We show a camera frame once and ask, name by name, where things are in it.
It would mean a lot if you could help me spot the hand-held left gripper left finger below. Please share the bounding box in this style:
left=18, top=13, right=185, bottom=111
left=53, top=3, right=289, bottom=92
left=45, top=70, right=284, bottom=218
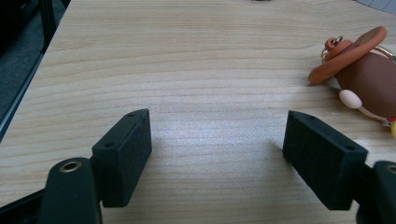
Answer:
left=91, top=108, right=153, bottom=208

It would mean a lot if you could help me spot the brown figure keychain with hat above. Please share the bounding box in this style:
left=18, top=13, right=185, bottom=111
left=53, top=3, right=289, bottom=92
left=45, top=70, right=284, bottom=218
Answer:
left=307, top=25, right=396, bottom=139

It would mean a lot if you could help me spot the grey cloth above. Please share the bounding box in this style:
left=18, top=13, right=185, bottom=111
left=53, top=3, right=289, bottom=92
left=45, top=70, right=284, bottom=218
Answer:
left=354, top=0, right=396, bottom=15

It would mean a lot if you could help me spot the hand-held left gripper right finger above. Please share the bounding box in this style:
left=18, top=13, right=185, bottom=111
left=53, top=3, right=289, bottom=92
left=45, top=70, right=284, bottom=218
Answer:
left=282, top=110, right=369, bottom=211

